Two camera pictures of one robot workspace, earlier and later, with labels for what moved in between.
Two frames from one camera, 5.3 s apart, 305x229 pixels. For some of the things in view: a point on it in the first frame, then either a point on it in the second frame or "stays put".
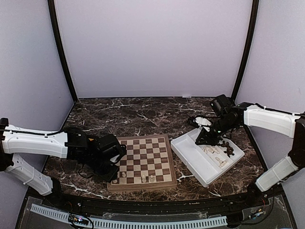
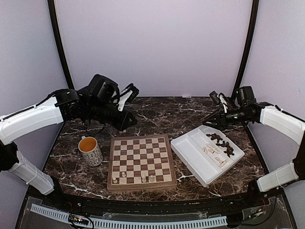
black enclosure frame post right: x=253 y=26 stays put
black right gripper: x=210 y=140 → x=221 y=119
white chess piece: x=151 y=179 stays put
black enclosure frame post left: x=61 y=49 stays put
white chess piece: x=144 y=179 stays put
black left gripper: x=110 y=176 → x=119 y=124
